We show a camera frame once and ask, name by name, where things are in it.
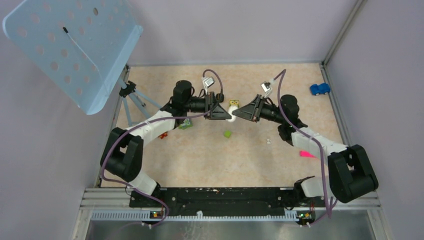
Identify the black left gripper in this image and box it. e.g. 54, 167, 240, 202
183, 91, 231, 120

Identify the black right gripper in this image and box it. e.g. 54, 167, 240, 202
233, 94, 286, 125

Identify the white earbud charging case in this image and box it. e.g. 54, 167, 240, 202
227, 105, 239, 123

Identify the black earbud charging case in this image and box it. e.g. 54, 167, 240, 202
216, 93, 225, 103

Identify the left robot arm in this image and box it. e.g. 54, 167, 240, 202
100, 80, 232, 207

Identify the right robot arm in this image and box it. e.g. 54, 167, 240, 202
231, 94, 379, 206

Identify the yellow owl block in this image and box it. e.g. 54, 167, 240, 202
229, 99, 240, 108

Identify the green wooden cube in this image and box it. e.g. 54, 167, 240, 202
223, 130, 232, 139

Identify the green owl block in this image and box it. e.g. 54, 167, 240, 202
178, 118, 193, 130

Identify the red owl block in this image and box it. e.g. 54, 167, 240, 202
159, 132, 168, 139

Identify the pink plastic clip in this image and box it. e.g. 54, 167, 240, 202
299, 150, 316, 158

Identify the blue toy car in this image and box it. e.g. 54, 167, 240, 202
309, 83, 331, 96

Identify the light blue tripod stand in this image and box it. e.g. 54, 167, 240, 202
117, 64, 162, 127

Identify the light blue perforated tray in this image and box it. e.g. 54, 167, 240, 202
2, 0, 143, 115

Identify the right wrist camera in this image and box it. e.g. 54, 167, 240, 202
260, 81, 273, 95

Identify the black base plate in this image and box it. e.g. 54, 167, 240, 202
129, 187, 325, 217

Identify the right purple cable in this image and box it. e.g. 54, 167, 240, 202
270, 68, 339, 227

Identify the aluminium frame rail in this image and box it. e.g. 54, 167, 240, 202
79, 187, 382, 222

